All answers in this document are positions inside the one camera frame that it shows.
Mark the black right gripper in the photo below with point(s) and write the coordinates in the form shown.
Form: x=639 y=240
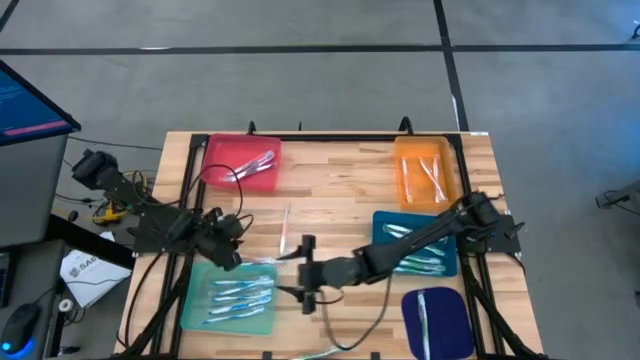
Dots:
x=310 y=275

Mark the white printed paper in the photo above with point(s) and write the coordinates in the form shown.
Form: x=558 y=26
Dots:
x=95 y=280

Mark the black desk crossbar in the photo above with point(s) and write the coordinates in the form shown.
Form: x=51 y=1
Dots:
x=90 y=245

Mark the red translucent plastic bin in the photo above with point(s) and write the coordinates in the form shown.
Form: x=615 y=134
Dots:
x=220 y=145

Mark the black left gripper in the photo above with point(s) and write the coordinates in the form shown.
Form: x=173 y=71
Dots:
x=222 y=240

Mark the blue screen monitor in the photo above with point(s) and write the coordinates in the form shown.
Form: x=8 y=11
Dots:
x=25 y=105

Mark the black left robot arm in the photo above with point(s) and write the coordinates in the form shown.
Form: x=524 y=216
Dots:
x=120 y=190

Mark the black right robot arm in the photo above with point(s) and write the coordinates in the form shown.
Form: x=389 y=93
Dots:
x=410 y=240

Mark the blue toothbrush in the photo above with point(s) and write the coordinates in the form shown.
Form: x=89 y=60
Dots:
x=242 y=296
x=250 y=286
x=232 y=316
x=240 y=306
x=240 y=281

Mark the grey stand foot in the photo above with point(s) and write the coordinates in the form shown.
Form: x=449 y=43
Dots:
x=617 y=197

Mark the black computer mouse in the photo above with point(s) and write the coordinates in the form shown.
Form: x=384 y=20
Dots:
x=20 y=327

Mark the small black floor object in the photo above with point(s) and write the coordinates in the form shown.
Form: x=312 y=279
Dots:
x=73 y=216

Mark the green translucent plastic bin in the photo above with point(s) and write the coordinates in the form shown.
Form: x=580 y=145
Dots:
x=195 y=320

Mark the orange translucent plastic bin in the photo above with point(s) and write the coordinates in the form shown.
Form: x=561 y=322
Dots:
x=425 y=145

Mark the teal blue plastic bin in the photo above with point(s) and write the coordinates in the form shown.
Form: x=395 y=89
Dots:
x=382 y=217

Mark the white tape roll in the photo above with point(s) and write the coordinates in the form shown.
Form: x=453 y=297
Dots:
x=65 y=305

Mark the orange toothbrush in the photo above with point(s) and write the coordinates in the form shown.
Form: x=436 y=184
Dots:
x=285 y=230
x=437 y=167
x=430 y=177
x=406 y=180

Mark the navy blue flat tray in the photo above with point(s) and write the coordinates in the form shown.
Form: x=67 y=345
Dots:
x=450 y=325

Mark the black table clamp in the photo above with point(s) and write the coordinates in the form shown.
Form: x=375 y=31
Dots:
x=251 y=129
x=406 y=120

